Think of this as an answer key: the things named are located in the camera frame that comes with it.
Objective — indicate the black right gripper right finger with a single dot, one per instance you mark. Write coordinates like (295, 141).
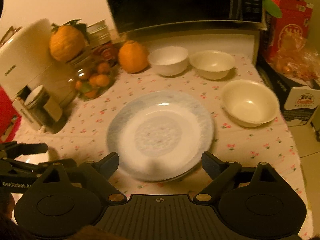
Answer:
(223, 177)

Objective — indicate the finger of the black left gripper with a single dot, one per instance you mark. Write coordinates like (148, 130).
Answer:
(14, 149)

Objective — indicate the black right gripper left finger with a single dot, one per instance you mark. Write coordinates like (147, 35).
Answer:
(95, 178)

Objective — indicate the blue patterned plate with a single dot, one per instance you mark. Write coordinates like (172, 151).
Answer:
(161, 135)

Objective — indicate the cream bowl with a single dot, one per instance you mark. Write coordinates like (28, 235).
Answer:
(212, 64)
(248, 103)

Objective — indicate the white bowl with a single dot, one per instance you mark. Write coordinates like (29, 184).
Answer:
(169, 61)

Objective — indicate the white plate with grey rose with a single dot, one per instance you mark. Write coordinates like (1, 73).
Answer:
(50, 155)

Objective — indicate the cherry print tablecloth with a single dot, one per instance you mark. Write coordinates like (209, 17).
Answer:
(266, 202)

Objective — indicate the plastic jar of dark tea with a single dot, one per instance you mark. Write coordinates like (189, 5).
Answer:
(45, 109)

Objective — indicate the glass jar of kumquats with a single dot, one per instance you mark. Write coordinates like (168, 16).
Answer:
(92, 75)

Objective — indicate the white Changhong air fryer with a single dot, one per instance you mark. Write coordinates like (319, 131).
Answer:
(26, 62)

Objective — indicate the black white cardboard box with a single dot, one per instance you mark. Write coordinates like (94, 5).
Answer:
(298, 99)

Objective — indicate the orange citrus on table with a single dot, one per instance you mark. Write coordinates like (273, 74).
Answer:
(133, 57)

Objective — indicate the large orange citrus on jar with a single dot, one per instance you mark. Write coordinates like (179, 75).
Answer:
(67, 40)

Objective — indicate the plastic bag of oranges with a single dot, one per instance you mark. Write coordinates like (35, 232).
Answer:
(297, 58)

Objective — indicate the metal lidded tin jar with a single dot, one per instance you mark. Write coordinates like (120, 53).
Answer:
(101, 43)

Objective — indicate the red gift box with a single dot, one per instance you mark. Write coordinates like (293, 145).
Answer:
(283, 17)

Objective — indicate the black Midea microwave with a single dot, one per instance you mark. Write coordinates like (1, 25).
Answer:
(131, 15)

